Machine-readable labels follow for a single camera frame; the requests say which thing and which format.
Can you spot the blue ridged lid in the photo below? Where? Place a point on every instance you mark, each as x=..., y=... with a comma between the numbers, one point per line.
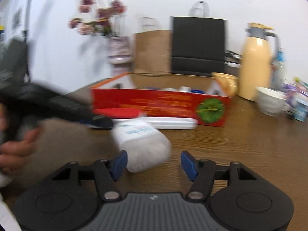
x=197, y=91

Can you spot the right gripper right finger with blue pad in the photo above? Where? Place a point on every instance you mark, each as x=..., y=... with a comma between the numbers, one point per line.
x=201, y=173

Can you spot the person's left hand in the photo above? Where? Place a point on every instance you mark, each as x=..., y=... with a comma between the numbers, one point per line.
x=15, y=155

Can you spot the red orange cardboard box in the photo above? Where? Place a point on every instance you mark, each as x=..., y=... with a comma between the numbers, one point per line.
x=157, y=95

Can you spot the yellow mug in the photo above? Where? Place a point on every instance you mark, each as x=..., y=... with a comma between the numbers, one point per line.
x=227, y=82

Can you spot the yellow thermos jug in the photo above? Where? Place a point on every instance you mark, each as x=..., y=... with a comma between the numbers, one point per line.
x=259, y=53

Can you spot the white bowl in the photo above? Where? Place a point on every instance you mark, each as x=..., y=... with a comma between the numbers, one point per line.
x=270, y=102

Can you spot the small yogurt cup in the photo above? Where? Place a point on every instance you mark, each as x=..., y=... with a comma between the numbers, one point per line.
x=300, y=110

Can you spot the clear glass bottle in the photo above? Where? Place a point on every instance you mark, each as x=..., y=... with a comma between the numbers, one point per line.
x=278, y=73

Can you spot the translucent plastic bottle white cap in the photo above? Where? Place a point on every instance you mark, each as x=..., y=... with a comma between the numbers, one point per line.
x=146, y=146

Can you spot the red white lint brush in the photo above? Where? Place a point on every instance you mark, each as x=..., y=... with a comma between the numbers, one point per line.
x=127, y=114

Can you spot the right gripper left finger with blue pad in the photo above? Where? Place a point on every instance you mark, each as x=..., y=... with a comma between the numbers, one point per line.
x=107, y=173

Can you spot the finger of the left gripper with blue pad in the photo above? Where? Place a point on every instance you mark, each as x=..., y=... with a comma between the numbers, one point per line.
x=99, y=122

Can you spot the pink knitted-look vase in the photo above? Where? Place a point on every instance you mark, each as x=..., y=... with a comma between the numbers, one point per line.
x=120, y=55

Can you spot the white spray bottle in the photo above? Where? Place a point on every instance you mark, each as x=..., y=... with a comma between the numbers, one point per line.
x=184, y=89

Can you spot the brown paper bag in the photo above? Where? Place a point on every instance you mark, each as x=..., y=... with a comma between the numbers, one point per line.
x=152, y=49

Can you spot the black paper bag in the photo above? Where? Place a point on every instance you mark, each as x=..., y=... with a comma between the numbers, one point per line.
x=198, y=42

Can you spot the dried pink flower bouquet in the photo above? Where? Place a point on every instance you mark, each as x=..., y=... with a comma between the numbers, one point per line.
x=99, y=17

